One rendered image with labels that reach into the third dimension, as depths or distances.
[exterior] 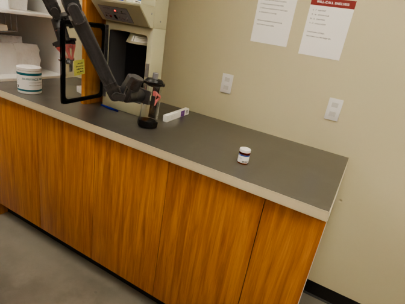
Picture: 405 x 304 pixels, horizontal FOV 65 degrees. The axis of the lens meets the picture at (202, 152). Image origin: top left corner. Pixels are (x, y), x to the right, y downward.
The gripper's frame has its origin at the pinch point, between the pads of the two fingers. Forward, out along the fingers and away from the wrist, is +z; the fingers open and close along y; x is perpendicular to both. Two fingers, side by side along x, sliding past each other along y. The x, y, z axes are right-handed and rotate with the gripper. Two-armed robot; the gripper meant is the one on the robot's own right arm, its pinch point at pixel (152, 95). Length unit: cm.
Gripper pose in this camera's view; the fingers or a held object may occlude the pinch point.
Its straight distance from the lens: 164.2
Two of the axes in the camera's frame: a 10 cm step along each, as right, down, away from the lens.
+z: 4.6, -1.9, 8.7
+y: -8.6, -3.2, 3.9
